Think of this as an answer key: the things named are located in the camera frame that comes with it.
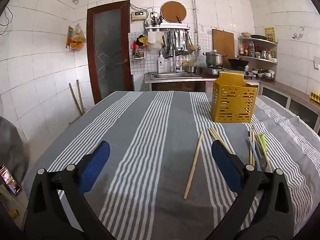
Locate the steel faucet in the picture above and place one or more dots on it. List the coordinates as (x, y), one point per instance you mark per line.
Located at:
(174, 60)

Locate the decorative wall hooks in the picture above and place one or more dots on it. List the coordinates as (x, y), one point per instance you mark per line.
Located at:
(297, 36)

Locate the metal wall pipe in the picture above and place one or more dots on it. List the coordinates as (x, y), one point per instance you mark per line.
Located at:
(193, 5)

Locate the smartphone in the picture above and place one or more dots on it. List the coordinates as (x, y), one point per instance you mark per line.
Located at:
(10, 180)

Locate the white soap bottle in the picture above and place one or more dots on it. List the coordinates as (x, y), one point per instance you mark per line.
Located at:
(160, 63)

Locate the kitchen counter cabinet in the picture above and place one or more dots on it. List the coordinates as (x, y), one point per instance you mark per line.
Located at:
(295, 97)

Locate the orange hanging plastic bag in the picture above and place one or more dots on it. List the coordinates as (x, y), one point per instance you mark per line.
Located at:
(78, 40)

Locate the steel sink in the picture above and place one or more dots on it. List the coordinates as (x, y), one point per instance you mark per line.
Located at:
(175, 75)

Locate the white wall socket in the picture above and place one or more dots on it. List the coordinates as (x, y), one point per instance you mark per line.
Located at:
(316, 64)

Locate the pile of dishes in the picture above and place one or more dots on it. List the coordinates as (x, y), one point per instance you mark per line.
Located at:
(263, 75)

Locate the row of hanging ladles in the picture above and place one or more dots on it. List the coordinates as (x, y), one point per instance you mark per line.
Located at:
(178, 42)

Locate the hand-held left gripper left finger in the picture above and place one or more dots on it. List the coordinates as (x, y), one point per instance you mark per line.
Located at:
(96, 165)

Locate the steel corner shelf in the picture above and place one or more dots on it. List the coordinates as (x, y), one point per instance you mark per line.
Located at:
(257, 58)

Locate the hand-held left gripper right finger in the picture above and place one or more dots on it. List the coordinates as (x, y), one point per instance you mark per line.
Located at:
(226, 167)

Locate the beige bowl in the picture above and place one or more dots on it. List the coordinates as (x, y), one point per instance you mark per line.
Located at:
(245, 35)

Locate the brown frosted glass door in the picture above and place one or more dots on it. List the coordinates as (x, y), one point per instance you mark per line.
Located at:
(110, 55)

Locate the steel wall utensil rack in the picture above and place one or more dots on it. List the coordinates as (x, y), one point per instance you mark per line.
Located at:
(166, 27)

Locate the yellow perforated utensil holder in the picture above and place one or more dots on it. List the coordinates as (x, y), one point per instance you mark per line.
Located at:
(232, 105)

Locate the row of condiment bottles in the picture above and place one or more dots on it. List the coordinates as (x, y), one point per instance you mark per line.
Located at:
(251, 50)

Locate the yellow egg carton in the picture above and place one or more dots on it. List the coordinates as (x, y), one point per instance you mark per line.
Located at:
(315, 96)

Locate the steel cooking pot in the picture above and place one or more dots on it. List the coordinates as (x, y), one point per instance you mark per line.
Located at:
(214, 59)

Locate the grey cloth bag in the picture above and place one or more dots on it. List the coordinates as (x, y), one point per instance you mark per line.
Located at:
(12, 145)

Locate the black wok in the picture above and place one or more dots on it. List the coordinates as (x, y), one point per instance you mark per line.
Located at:
(238, 62)

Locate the white hanging cloth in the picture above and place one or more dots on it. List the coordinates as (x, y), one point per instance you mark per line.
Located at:
(154, 39)

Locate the yellow wall poster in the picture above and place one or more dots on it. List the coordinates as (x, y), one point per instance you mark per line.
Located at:
(269, 34)

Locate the steel gas stove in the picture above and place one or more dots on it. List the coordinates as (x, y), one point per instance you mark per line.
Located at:
(212, 70)

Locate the grey striped tablecloth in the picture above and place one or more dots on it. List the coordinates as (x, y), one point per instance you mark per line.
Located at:
(140, 135)

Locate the dark shallow pan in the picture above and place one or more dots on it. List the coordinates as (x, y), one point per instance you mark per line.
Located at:
(258, 37)

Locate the round wooden cutting board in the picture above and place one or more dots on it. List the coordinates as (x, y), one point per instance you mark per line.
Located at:
(172, 11)

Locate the rectangular wooden cutting board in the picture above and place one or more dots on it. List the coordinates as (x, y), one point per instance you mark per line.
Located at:
(223, 42)

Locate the wooden stick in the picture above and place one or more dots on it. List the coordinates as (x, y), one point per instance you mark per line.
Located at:
(75, 100)
(80, 95)

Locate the white wall controller box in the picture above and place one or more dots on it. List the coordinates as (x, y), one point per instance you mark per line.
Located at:
(139, 15)

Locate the small steel pot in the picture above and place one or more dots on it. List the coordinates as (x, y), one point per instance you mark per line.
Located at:
(190, 69)

